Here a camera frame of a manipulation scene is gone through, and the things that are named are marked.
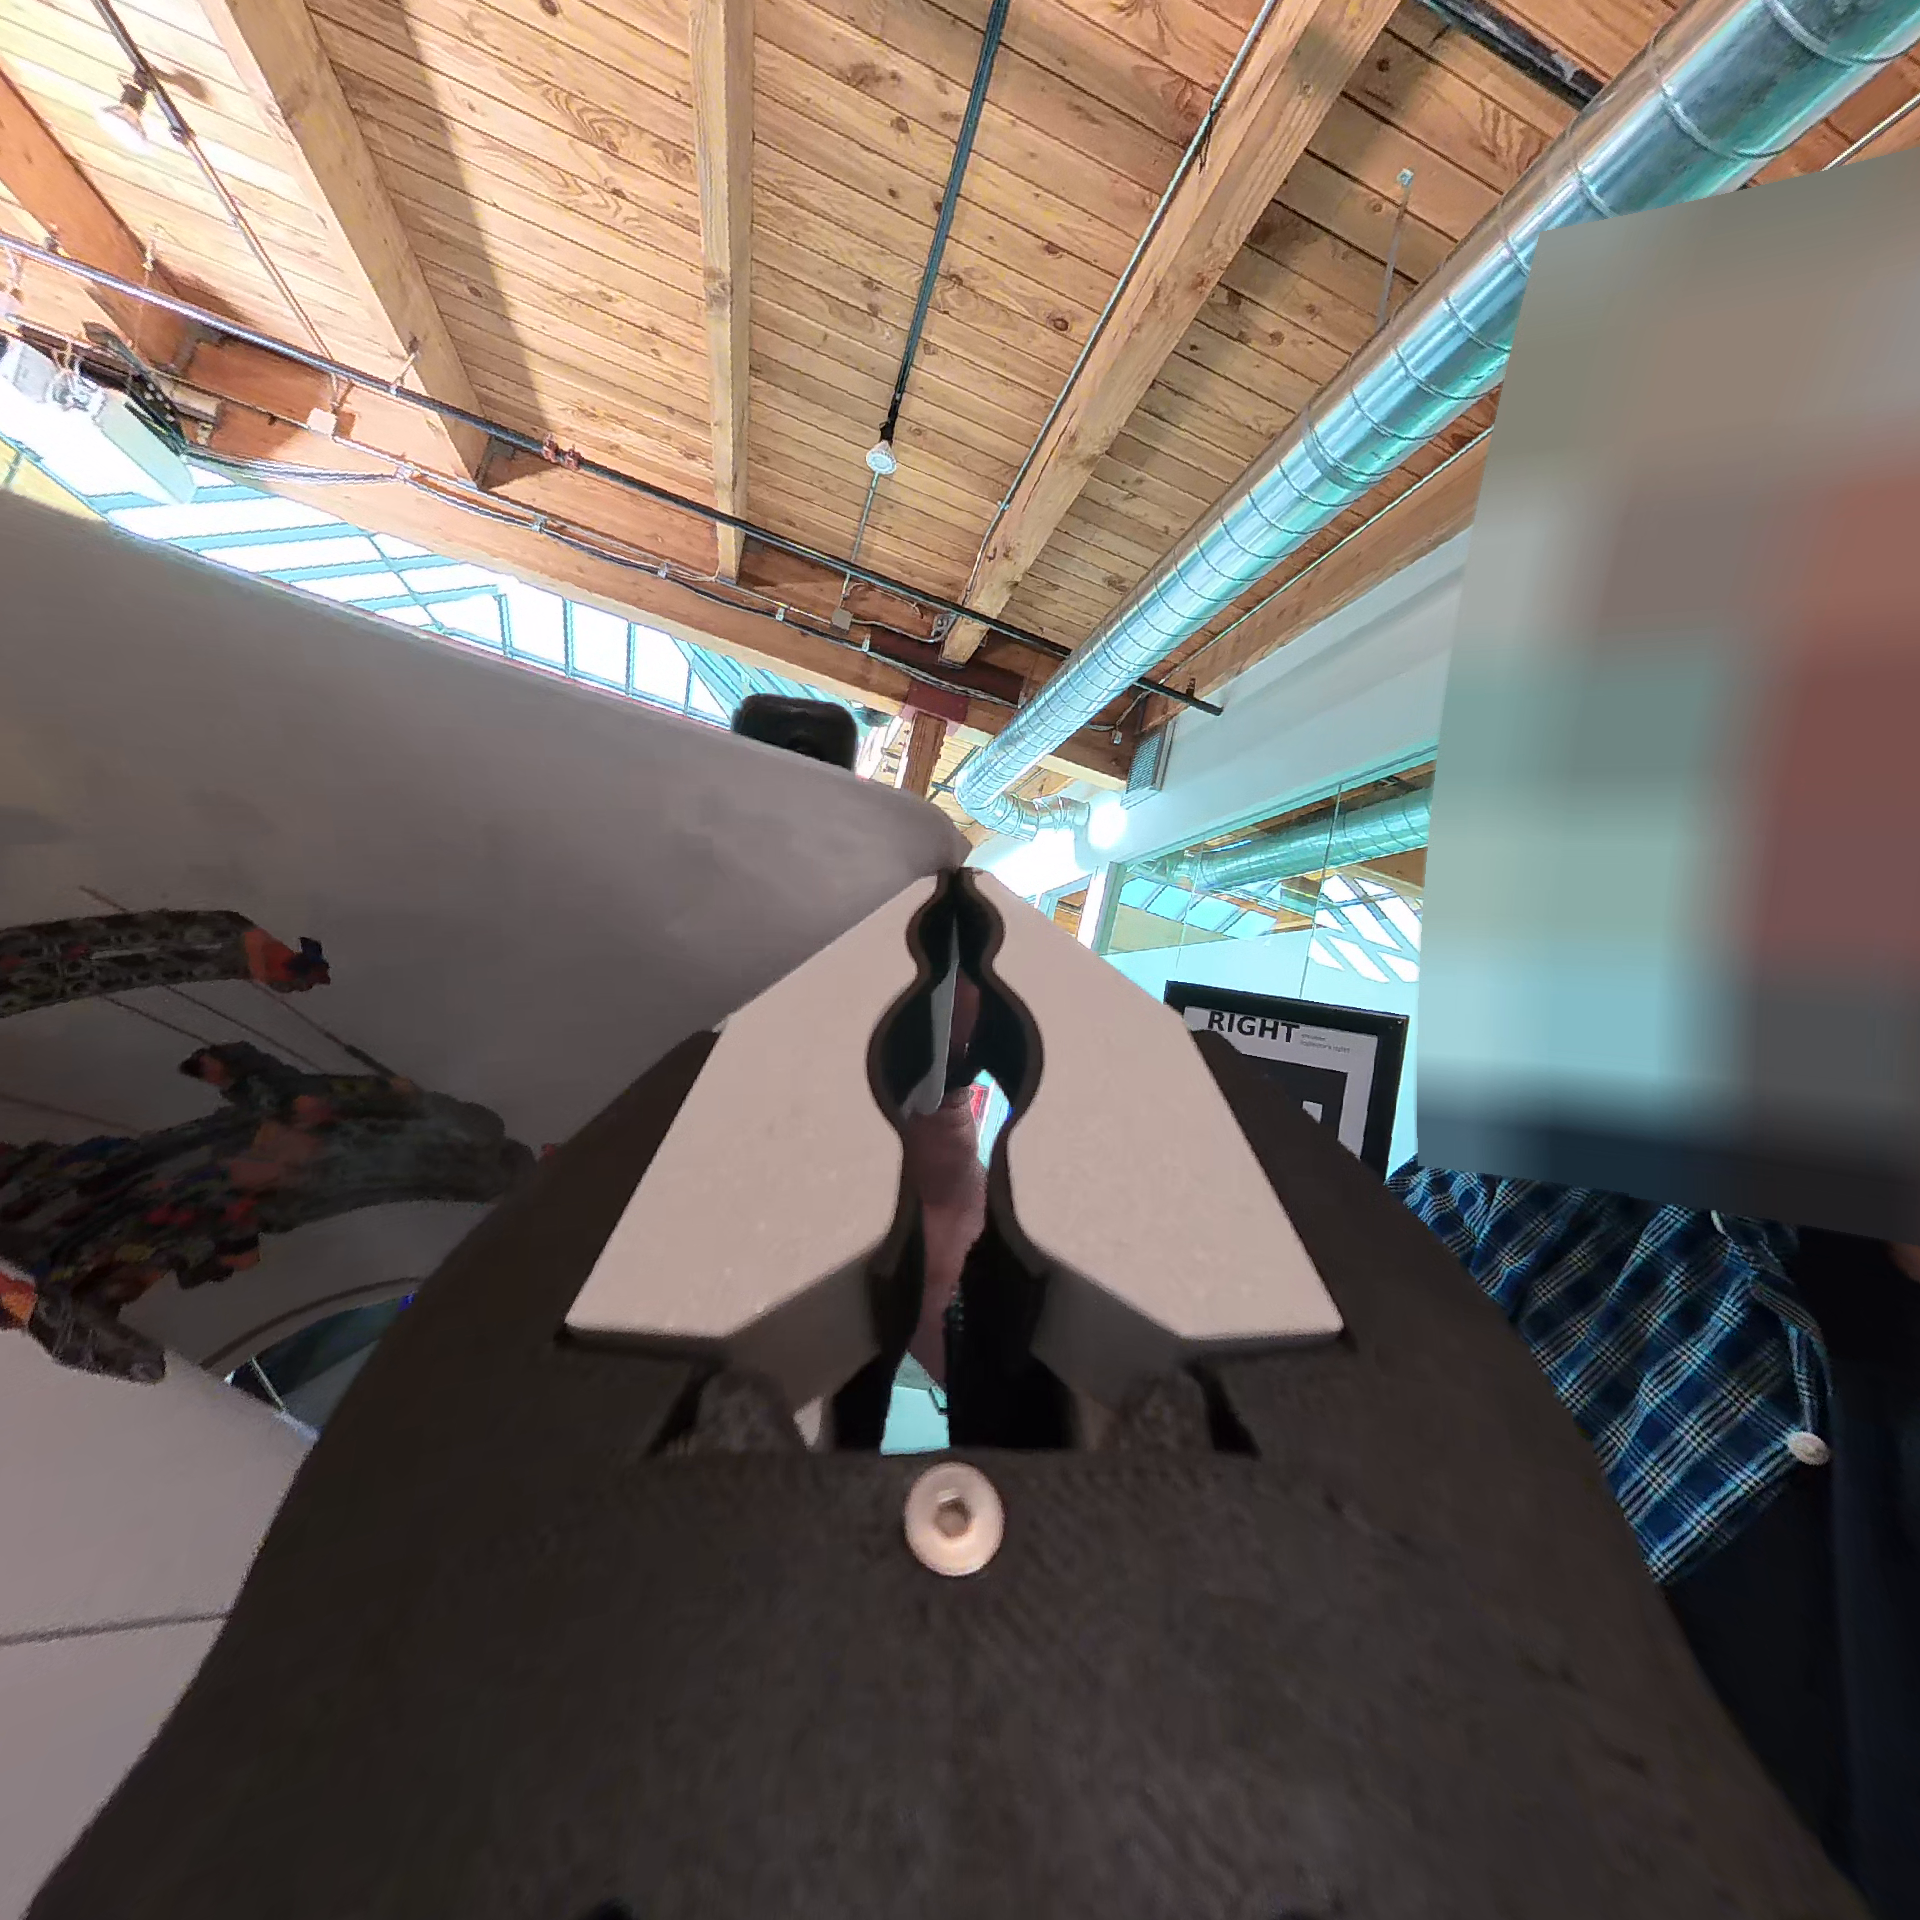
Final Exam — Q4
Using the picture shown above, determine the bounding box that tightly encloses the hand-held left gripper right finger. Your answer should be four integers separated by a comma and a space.
957, 871, 1346, 1450

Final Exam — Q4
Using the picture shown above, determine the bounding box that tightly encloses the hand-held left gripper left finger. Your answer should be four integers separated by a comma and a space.
564, 871, 964, 1450

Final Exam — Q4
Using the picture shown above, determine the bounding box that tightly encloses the lego instruction booklet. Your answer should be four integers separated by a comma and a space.
0, 492, 980, 1920

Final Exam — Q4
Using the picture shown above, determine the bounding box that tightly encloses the person's plaid shirt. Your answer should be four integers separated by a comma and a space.
1384, 1159, 1844, 1588

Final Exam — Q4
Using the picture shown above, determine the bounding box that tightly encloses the black rounded device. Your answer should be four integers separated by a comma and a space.
732, 692, 860, 770

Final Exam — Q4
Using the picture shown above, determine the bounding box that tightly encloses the black ceiling conduit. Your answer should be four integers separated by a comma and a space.
885, 0, 1015, 442

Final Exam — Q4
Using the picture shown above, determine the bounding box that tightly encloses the thin silver duct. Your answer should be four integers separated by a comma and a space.
1118, 783, 1438, 904

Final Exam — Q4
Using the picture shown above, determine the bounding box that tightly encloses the silver ceiling duct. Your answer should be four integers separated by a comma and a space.
950, 0, 1920, 841

